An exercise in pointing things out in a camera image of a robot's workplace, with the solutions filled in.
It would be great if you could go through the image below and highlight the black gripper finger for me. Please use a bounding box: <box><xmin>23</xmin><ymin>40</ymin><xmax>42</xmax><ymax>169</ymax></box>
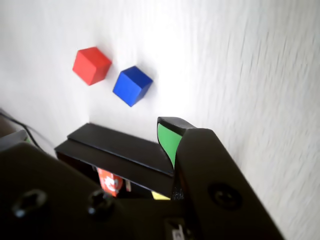
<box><xmin>156</xmin><ymin>116</ymin><xmax>286</xmax><ymax>240</ymax></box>
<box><xmin>0</xmin><ymin>129</ymin><xmax>126</xmax><ymax>240</ymax></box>

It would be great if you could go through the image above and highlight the yellow wooden cube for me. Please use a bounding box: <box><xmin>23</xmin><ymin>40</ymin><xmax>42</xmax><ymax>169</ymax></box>
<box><xmin>151</xmin><ymin>191</ymin><xmax>171</xmax><ymax>201</ymax></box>

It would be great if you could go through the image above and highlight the blue wooden cube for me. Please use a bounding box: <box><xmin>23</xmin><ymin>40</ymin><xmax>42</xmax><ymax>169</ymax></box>
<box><xmin>112</xmin><ymin>65</ymin><xmax>154</xmax><ymax>108</ymax></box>

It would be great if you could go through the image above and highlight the red wooden cube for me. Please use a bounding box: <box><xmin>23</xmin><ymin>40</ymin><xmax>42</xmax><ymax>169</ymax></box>
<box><xmin>72</xmin><ymin>46</ymin><xmax>113</xmax><ymax>87</ymax></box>

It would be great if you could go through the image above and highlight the black cardboard box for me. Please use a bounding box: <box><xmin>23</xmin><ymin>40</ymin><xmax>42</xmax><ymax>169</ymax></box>
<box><xmin>54</xmin><ymin>139</ymin><xmax>176</xmax><ymax>201</ymax></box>

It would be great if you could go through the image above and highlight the orange red printed packet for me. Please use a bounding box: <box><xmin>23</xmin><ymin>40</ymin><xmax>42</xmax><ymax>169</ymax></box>
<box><xmin>96</xmin><ymin>167</ymin><xmax>124</xmax><ymax>198</ymax></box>

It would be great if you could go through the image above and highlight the long black power cable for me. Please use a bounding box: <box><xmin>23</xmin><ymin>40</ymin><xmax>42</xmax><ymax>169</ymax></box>
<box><xmin>0</xmin><ymin>109</ymin><xmax>55</xmax><ymax>151</ymax></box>

